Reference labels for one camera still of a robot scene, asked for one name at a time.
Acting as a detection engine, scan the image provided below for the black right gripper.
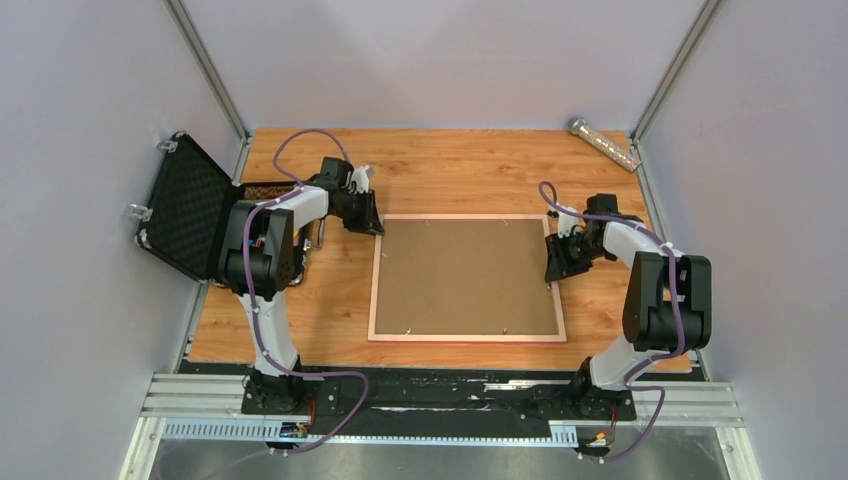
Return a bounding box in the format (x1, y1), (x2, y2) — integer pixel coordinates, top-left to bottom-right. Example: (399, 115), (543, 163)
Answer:
(544, 229), (609, 283)

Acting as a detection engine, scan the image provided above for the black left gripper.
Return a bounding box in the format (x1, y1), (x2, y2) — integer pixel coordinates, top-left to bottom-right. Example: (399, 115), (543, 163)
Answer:
(334, 189), (386, 237)

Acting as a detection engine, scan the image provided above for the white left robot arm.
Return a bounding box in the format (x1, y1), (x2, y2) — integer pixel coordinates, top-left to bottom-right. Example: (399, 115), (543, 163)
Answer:
(218, 157), (384, 413)

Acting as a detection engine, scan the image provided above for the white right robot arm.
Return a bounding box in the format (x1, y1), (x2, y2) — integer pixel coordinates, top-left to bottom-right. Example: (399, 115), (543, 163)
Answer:
(540, 182), (712, 418)

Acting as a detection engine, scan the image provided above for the glittery silver tube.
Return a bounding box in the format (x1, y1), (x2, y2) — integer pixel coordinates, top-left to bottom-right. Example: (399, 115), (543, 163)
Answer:
(566, 116), (641, 173)

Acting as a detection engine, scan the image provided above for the black poker chip case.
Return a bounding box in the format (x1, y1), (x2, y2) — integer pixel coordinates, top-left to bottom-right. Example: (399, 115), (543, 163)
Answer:
(136, 131), (295, 285)

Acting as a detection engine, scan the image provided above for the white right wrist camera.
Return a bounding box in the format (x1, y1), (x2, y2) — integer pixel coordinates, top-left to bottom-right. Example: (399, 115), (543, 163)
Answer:
(557, 209), (580, 239)

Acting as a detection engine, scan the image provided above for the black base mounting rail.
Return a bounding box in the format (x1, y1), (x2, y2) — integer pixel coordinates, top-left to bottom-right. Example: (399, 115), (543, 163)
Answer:
(240, 367), (638, 438)

